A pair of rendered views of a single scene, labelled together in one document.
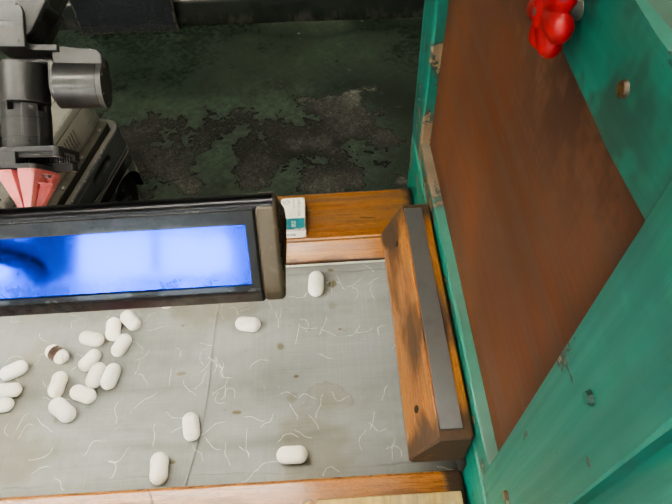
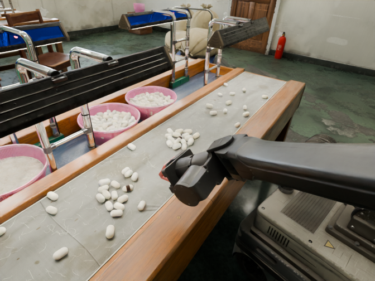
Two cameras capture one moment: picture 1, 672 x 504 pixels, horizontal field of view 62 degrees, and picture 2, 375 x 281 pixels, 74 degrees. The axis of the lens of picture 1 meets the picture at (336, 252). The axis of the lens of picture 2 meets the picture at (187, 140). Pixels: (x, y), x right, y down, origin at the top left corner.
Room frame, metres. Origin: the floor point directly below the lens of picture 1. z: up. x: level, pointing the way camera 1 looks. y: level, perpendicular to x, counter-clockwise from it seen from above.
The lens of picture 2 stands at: (0.78, 0.00, 1.31)
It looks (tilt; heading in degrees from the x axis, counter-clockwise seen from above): 34 degrees down; 122
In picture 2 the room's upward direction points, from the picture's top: 3 degrees clockwise
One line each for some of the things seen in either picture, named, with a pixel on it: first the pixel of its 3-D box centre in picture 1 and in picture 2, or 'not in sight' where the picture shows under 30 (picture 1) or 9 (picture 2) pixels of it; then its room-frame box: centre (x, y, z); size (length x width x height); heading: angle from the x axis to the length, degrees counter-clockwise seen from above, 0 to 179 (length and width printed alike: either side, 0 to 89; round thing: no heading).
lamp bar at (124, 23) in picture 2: not in sight; (159, 16); (-0.31, 1.32, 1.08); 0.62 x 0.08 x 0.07; 90
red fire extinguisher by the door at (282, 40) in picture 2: not in sight; (280, 44); (-0.46, 5.12, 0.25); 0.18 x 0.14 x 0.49; 88
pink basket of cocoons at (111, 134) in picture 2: not in sight; (110, 125); (-0.02, 0.62, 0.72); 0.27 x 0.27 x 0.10
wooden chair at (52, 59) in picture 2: not in sight; (51, 58); (-1.96, 1.45, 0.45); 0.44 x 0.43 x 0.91; 108
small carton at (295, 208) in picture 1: (293, 217); not in sight; (0.53, 0.06, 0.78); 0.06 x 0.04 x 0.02; 0
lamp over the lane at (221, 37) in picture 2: not in sight; (243, 30); (0.25, 1.32, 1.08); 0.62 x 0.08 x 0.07; 90
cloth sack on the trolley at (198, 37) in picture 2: not in sight; (198, 43); (-1.31, 3.47, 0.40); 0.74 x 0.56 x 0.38; 89
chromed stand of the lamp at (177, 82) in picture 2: not in sight; (170, 48); (-0.23, 1.32, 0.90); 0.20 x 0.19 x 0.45; 90
